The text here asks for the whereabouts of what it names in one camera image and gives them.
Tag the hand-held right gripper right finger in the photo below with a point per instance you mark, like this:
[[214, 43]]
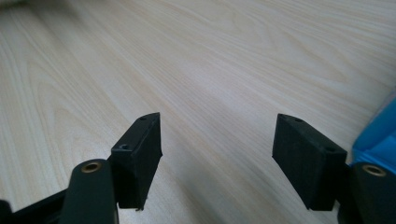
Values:
[[308, 165]]

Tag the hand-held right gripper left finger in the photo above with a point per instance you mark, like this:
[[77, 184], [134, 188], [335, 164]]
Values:
[[137, 161]]

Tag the blue wet wipes pack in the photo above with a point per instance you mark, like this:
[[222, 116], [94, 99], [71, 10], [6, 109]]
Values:
[[379, 137]]

